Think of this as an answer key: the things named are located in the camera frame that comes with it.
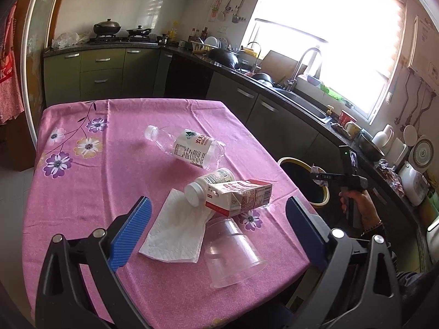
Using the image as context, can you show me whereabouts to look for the white plastic bag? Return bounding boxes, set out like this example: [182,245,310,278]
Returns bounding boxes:
[51,32,90,50]

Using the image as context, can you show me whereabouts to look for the wooden cutting board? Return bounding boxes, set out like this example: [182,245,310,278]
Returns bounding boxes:
[260,50,298,82]

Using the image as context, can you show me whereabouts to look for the white paper napkin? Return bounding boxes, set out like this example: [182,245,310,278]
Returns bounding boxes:
[139,189,213,263]

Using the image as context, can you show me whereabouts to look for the pink floral tablecloth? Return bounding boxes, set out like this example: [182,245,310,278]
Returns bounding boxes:
[22,99,309,328]

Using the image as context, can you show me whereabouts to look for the clear plastic cup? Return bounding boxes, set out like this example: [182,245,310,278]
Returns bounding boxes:
[204,218,267,288]

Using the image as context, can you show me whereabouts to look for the clear plastic water bottle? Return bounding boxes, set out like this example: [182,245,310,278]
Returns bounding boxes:
[143,125,226,170]

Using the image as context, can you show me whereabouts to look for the yellow rimmed trash bin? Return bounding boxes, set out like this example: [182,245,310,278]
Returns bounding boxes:
[278,157,330,209]

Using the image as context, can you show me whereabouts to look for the black wok with lid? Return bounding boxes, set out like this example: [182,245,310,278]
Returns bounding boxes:
[93,19,121,36]

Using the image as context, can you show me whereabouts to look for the red checkered apron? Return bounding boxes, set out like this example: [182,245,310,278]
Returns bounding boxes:
[0,4,24,125]

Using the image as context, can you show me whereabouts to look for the green kitchen cabinets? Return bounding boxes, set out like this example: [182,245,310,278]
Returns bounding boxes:
[42,47,423,275]

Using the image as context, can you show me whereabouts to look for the chrome sink faucet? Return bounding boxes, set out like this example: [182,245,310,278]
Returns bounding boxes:
[286,47,322,93]

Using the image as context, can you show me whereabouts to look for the small black pan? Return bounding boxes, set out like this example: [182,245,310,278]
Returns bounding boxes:
[126,25,152,38]

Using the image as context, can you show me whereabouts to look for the right hand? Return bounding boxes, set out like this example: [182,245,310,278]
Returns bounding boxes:
[339,190,382,234]

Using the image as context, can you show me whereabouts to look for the red white milk carton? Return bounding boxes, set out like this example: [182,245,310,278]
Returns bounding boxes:
[205,180,272,218]

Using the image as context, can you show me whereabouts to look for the small wrapper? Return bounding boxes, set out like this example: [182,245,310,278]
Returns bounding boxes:
[310,165,327,186]

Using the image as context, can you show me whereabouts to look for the large black wok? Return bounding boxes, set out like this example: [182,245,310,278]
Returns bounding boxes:
[207,48,239,70]

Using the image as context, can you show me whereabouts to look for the white pill bottle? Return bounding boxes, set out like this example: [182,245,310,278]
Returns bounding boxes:
[184,168,235,207]

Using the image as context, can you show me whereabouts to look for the white rice cooker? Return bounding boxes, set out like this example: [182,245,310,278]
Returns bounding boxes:
[399,162,429,206]

